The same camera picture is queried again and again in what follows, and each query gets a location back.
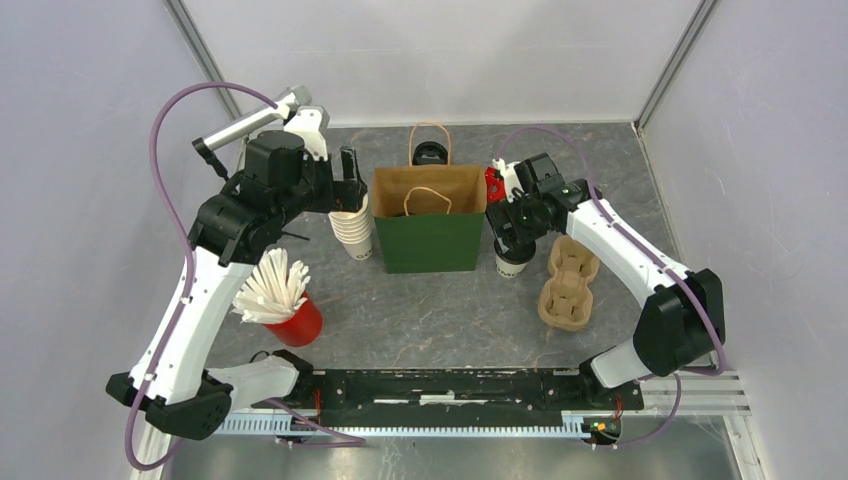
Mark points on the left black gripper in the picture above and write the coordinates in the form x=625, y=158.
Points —
x=344, y=195

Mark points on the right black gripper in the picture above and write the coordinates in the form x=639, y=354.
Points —
x=501, y=213

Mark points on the black coffee cup lid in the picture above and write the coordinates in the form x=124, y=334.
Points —
x=516, y=255

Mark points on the white paper coffee cup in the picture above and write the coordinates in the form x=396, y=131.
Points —
x=508, y=269

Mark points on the green paper bag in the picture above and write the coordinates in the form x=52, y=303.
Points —
x=429, y=219

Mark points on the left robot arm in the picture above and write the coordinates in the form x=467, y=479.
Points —
x=177, y=393

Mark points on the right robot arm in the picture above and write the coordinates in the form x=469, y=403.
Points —
x=682, y=310

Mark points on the stack of white paper cups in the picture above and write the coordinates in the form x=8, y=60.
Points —
x=353, y=230

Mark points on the red plastic holder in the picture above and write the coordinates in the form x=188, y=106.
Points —
x=495, y=186

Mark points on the stack of black lids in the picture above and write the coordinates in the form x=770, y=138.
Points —
x=430, y=153

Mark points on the brown cardboard cup carriers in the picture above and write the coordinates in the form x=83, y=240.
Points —
x=566, y=300

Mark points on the silver microphone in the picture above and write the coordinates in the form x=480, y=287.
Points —
x=287, y=105

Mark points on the red cup with straws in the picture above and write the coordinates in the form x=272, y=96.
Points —
x=275, y=297

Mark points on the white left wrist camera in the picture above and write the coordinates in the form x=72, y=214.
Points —
x=311, y=123

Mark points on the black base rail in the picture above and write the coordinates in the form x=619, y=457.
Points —
x=459, y=402

